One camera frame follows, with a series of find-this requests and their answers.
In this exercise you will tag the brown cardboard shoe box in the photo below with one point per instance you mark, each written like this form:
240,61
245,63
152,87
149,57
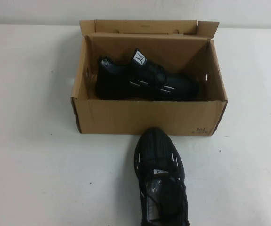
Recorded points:
149,117

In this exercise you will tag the black knit sneaker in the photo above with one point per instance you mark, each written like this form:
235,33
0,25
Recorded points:
163,150
125,80

